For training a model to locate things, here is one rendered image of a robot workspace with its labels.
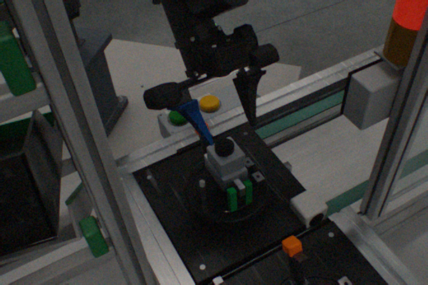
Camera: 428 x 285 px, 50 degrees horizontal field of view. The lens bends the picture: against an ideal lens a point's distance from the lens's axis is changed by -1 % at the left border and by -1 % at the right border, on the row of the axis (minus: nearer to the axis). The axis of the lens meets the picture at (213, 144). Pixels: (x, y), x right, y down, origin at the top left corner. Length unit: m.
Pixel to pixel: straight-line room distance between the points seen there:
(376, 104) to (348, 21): 2.38
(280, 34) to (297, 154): 1.94
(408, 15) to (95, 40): 0.65
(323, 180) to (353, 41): 1.98
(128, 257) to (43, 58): 0.19
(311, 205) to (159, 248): 0.25
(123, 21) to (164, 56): 1.79
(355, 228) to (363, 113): 0.25
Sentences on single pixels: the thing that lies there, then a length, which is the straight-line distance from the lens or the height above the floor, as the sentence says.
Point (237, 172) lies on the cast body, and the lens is 0.71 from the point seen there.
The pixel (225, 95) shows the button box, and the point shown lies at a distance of 0.97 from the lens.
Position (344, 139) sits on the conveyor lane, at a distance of 0.96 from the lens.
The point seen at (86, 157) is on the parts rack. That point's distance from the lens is 0.27.
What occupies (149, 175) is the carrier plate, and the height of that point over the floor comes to 0.97.
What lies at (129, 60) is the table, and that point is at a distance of 1.27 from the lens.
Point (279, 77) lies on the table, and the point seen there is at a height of 0.86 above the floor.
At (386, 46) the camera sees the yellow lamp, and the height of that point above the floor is 1.27.
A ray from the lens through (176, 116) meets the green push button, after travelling 0.92.
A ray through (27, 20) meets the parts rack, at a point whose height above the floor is 1.51.
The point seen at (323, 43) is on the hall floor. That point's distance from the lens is 2.77.
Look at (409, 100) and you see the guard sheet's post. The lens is 0.61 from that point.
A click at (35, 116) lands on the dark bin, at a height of 1.33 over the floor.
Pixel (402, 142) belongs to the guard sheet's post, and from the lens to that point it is 0.65.
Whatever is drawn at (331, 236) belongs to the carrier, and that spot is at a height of 0.97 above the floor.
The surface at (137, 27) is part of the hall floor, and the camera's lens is 2.97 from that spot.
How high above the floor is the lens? 1.61
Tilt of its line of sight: 48 degrees down
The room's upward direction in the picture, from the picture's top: 4 degrees counter-clockwise
